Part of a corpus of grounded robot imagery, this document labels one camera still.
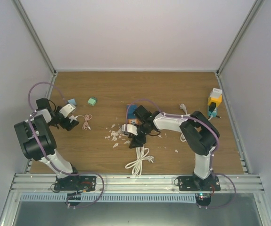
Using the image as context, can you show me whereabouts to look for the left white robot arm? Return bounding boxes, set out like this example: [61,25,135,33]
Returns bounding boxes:
[14,98,82,190]

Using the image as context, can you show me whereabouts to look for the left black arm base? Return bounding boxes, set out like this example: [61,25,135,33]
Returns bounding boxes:
[50,176,97,193]

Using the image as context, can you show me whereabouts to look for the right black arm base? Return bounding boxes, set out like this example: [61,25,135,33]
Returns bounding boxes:
[173,174,221,192]

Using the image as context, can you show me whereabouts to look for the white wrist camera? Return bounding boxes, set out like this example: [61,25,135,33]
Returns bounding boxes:
[59,103,76,118]
[122,124,138,136]

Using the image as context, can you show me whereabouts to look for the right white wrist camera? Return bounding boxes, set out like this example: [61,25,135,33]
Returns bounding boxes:
[122,124,138,136]

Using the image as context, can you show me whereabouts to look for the green charger plug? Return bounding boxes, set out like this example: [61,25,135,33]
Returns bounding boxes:
[87,97,97,106]

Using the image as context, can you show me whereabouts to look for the white paint flakes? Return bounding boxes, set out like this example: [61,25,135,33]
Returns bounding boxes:
[97,117,185,153]

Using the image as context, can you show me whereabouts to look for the orange power socket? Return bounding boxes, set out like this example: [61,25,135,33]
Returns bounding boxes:
[127,118,140,125]

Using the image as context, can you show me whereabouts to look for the blue power socket cube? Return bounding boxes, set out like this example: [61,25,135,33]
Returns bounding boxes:
[126,104,138,119]

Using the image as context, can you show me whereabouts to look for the pink usb cable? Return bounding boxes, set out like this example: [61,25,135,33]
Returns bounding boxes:
[75,113,93,131]

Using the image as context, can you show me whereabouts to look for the white orange-socket power cord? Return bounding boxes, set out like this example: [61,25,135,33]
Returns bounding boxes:
[124,145,156,176]

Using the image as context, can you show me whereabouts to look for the light blue cable duct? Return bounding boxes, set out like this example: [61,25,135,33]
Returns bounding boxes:
[20,193,196,203]

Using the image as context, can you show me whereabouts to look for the white coiled power cord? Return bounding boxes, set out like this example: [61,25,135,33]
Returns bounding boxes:
[178,103,190,143]

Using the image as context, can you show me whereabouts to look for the yellow socket cube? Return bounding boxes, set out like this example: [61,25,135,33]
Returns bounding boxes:
[207,95,222,108]

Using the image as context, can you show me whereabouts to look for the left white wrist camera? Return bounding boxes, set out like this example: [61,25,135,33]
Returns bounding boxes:
[59,103,76,118]

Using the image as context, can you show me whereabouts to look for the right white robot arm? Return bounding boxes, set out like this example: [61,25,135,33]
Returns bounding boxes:
[122,105,220,191]

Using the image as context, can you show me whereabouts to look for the aluminium front rail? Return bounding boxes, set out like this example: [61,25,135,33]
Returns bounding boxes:
[10,174,265,194]

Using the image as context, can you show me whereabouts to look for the light blue charger plug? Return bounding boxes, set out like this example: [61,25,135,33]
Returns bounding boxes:
[68,98,77,106]

